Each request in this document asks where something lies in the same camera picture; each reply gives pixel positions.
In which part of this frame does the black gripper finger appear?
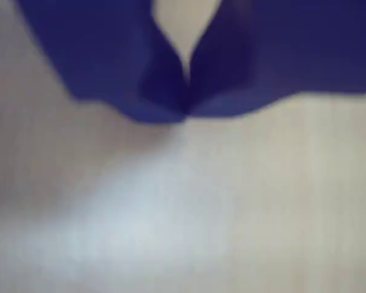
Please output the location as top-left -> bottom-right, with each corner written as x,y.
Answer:
185,0 -> 366,120
16,0 -> 190,125

